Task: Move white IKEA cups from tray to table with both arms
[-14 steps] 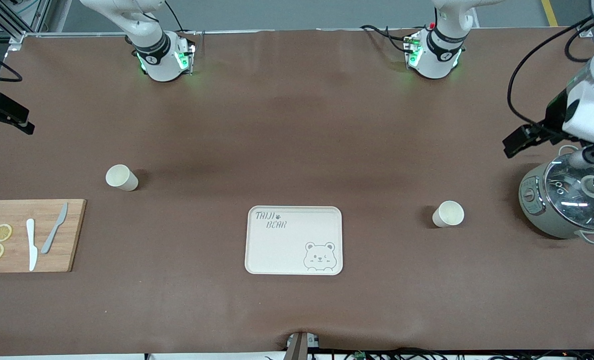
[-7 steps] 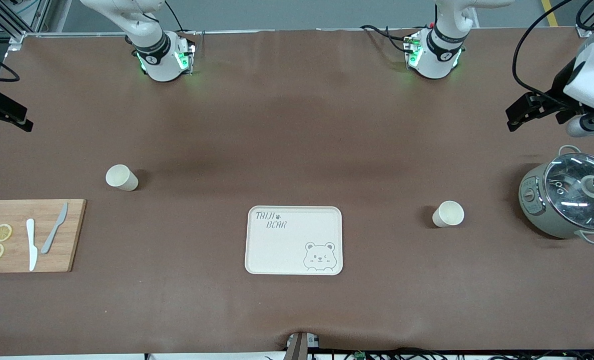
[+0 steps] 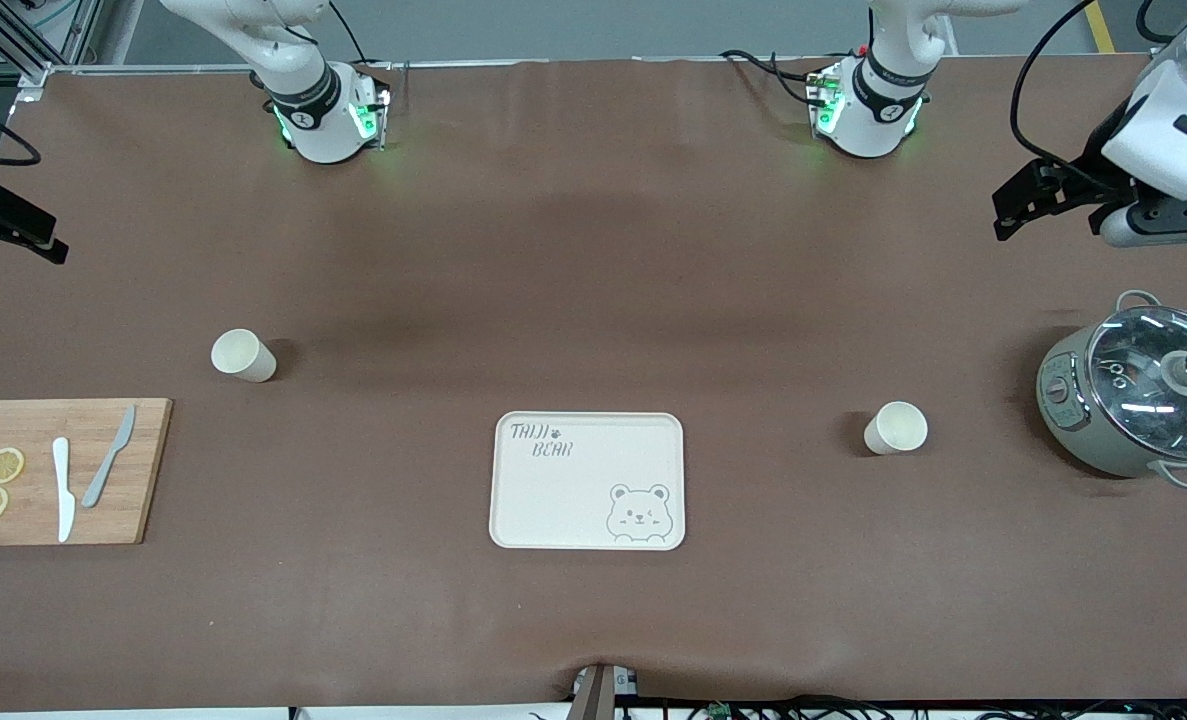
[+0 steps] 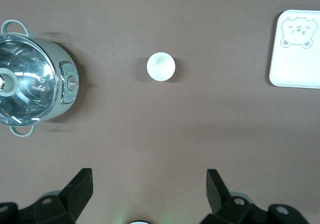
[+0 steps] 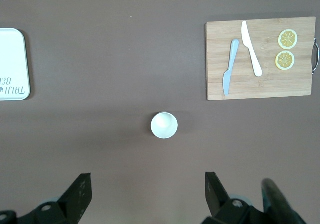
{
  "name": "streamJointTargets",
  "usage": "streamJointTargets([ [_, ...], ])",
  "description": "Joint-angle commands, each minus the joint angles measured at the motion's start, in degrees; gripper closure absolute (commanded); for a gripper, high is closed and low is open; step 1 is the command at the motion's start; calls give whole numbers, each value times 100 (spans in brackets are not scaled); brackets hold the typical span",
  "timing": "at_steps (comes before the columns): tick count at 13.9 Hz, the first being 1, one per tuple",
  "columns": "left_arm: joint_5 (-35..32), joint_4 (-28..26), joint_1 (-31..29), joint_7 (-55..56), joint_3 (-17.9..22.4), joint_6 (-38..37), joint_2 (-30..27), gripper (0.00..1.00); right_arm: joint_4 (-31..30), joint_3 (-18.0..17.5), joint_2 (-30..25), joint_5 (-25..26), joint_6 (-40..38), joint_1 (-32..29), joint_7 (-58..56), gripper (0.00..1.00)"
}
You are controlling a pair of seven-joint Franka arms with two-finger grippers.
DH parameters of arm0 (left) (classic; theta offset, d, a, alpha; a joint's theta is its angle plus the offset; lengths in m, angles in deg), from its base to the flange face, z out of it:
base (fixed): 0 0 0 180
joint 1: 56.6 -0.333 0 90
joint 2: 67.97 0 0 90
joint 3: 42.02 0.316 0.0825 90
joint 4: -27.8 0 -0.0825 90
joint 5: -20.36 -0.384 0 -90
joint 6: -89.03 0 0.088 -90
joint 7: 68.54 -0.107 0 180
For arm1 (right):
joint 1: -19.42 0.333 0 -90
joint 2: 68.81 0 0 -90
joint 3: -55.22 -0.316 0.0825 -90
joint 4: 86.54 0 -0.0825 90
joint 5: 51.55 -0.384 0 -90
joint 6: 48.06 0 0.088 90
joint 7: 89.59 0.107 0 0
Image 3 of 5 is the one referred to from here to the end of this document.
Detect cream bear print tray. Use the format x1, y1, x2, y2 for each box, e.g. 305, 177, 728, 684
489, 411, 686, 551

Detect glass pot lid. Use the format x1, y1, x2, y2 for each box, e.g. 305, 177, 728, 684
1087, 307, 1187, 460

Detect white plastic knife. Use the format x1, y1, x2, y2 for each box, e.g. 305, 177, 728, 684
51, 437, 77, 543

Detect black right arm base cable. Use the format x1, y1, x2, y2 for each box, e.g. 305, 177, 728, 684
328, 0, 369, 66

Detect white plastic cup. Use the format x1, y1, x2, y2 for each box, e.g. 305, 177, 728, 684
863, 400, 929, 457
210, 328, 278, 384

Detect aluminium frame post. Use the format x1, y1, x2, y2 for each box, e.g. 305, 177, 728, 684
0, 0, 104, 91

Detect grey plastic knife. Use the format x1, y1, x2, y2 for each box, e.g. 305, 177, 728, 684
81, 404, 138, 509

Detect metal camera stand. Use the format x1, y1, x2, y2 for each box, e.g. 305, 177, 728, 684
568, 663, 642, 720

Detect black arm base cable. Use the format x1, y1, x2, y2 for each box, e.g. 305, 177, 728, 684
328, 0, 369, 66
719, 48, 824, 104

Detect black left arm base cable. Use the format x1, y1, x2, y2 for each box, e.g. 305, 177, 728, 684
719, 48, 824, 104

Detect bamboo cutting board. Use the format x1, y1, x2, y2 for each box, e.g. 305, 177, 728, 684
0, 398, 173, 547

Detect grey-green electric cooking pot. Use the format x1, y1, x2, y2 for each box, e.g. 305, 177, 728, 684
1036, 290, 1187, 490

